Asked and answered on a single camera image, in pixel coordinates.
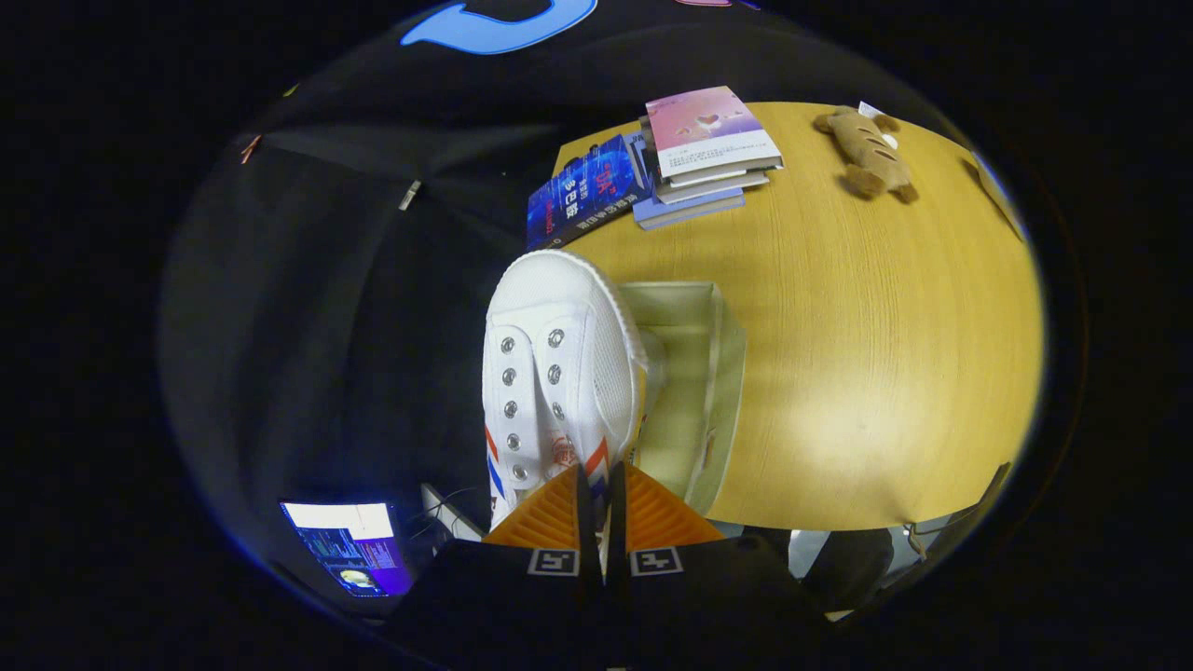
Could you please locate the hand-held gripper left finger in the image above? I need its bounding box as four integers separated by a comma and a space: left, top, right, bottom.
391, 463, 602, 667

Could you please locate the green fabric storage box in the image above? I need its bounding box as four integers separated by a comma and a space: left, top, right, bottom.
615, 280, 748, 516

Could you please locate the brown plush toy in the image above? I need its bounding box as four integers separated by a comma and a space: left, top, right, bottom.
813, 103, 920, 204

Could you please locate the grey cover book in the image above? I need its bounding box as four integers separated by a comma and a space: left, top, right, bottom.
652, 168, 773, 206

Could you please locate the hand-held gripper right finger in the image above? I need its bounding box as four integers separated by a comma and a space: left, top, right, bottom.
608, 461, 830, 667

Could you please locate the white pouch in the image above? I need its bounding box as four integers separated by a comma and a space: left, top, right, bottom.
969, 149, 1031, 243

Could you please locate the pale blue book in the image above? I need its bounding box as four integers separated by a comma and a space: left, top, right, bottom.
632, 186, 747, 231

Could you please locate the computer monitor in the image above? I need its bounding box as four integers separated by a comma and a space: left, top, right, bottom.
280, 501, 414, 598

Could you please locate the pink cover book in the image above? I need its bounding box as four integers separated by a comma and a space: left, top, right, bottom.
645, 86, 785, 180

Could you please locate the dark blue book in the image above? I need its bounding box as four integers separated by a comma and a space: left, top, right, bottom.
527, 133, 653, 253

